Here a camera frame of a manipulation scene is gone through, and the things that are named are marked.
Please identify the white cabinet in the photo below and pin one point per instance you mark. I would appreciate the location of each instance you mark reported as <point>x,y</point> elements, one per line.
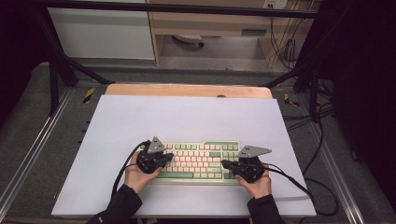
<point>102,32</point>

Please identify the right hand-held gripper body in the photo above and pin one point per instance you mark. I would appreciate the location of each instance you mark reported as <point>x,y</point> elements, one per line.
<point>250,166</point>

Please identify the person's right hand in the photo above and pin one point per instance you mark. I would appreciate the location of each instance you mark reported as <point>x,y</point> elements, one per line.
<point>257,186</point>

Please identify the yellow black striped tape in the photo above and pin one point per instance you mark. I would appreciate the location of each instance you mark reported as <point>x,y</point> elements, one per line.
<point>88,95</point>
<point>289,100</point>

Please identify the white board sheet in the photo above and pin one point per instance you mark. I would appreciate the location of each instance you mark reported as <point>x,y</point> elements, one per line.
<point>186,121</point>

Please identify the wooden table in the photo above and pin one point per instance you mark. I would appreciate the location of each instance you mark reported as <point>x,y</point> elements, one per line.
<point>186,90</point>

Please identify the black metal frame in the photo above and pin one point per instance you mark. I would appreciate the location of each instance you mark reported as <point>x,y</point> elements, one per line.
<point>59,65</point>

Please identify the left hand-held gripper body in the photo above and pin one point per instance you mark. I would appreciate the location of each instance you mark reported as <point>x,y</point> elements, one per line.
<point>152,160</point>

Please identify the person's left hand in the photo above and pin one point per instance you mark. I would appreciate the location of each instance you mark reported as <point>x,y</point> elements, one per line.
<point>140,179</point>

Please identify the aluminium rail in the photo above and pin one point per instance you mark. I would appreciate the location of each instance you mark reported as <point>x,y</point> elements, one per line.
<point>34,146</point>
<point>336,174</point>

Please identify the white wall socket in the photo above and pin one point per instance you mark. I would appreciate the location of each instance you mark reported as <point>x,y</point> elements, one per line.
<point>275,4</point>

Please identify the light wooden desk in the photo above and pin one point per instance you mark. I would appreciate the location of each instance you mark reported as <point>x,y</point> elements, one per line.
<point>214,28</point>

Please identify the cream pink green keyboard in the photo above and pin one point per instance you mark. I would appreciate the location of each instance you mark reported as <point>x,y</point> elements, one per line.
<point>199,163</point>

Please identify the grey chair base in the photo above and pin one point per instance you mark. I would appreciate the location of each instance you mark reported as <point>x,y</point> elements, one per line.
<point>189,39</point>

